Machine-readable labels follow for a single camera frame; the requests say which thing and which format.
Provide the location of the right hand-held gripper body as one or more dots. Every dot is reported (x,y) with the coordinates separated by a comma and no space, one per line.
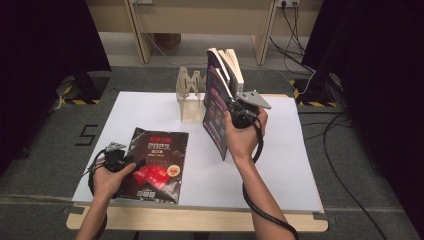
(246,111)

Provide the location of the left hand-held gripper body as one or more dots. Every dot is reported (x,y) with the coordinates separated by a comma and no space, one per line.
(115,160)

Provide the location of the purple magazine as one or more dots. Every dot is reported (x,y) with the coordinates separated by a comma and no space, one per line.
(213,63)
(215,116)

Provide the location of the dark brown magazine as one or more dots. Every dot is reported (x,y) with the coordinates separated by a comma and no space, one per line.
(156,153)

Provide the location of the white book with colourful pictures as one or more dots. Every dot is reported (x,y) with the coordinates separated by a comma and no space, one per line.
(235,70)

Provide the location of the beige expandable book rack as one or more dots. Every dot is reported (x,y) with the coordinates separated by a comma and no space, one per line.
(190,106)

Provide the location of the person's left hand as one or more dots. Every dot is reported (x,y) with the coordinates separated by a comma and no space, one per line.
(106,181)

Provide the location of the person's right hand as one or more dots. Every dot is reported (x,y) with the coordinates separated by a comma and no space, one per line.
(245,141)

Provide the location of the white board sheet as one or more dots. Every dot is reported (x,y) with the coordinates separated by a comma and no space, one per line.
(266,166)

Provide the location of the stand base with striped tape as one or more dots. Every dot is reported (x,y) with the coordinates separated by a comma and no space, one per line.
(310,93)
(85,90)

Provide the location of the beige wooden desk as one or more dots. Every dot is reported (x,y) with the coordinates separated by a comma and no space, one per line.
(206,16)

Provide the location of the brown cardboard box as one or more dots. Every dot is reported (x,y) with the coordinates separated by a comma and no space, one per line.
(168,40)

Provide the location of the black curtain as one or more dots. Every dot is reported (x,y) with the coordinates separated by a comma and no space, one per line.
(43,66)
(376,83)

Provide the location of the white wall socket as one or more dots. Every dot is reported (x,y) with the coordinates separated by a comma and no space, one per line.
(288,2)

